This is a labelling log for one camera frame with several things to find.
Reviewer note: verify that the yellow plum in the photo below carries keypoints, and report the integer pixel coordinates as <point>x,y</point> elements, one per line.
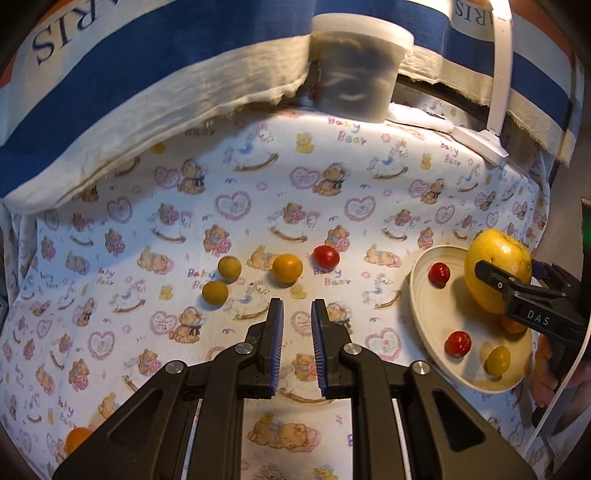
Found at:
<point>497,360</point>
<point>286,268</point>

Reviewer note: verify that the red cherry tomato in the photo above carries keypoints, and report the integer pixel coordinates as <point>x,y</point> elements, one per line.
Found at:
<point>326,255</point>
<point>457,344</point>
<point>439,273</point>

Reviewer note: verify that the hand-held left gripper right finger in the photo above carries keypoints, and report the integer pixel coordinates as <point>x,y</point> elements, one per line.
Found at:
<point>317,341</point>

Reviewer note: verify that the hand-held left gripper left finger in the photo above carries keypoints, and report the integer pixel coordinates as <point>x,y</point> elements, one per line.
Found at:
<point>278,341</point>

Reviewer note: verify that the person's right hand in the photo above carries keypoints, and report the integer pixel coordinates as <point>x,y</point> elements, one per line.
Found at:
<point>545,374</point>

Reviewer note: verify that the white desk lamp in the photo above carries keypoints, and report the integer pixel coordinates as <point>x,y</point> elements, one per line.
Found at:
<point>501,83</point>

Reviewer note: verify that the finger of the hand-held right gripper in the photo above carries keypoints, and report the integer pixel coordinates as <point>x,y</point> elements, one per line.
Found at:
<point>496,279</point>
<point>556,279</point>

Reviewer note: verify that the yellow pomelo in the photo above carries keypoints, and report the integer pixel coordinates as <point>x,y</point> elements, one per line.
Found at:
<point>496,258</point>

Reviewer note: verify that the translucent lidded plastic container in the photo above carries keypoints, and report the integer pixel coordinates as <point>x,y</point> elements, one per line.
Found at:
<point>360,69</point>

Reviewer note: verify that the cream round plate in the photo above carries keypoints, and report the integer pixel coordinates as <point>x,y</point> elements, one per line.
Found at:
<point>429,318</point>

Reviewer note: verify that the brown longan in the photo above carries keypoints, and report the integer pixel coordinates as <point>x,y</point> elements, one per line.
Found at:
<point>215,292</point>
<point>229,267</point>

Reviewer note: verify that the striped cloth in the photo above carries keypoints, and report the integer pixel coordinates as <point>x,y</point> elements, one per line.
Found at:
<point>161,60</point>

